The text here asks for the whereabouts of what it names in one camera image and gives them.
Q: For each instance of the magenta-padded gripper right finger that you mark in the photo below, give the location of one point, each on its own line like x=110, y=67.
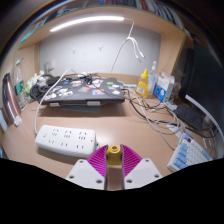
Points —
x=143, y=171

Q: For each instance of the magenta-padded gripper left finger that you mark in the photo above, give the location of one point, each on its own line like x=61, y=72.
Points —
x=85, y=173

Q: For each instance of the yellow charger block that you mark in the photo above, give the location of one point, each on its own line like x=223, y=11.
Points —
x=114, y=155

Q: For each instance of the white power strip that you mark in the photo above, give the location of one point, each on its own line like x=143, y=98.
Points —
x=65, y=140

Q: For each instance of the white and blue keyboard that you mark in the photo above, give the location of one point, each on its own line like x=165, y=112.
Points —
x=188, y=155

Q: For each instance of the grey laptop stand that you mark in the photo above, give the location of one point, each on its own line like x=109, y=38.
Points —
x=75, y=106

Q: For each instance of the black sticker-covered laptop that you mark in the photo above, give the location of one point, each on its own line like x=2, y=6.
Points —
x=86, y=90

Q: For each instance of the small white cube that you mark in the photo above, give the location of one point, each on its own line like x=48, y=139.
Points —
x=17, y=121

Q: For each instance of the yellow squeeze bottle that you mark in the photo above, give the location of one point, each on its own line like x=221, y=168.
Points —
x=142, y=86

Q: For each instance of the blue and white box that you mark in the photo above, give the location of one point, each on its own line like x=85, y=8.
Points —
x=164, y=87

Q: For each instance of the clear spray bottle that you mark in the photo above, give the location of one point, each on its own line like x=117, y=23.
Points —
x=152, y=78

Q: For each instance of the black headphones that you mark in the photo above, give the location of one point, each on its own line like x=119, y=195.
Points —
x=38, y=91

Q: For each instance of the white cylindrical object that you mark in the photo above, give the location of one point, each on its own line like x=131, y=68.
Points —
x=2, y=120

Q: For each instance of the pink thermos flask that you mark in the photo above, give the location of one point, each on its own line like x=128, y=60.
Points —
x=10, y=101

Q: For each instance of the green and white plush toy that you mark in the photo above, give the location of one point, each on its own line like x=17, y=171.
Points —
x=33, y=81

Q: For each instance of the black monitor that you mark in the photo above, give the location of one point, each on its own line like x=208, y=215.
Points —
x=206, y=86

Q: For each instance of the white LED light bar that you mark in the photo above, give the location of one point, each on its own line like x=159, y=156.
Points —
x=86, y=21

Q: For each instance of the wooden shelf with books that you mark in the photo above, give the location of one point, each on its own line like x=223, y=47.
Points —
x=110, y=10

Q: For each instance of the white wall outlet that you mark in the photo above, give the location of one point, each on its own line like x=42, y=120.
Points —
x=50, y=66

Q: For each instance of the small wall hook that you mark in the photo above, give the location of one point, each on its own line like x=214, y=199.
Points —
x=74, y=51
x=100, y=47

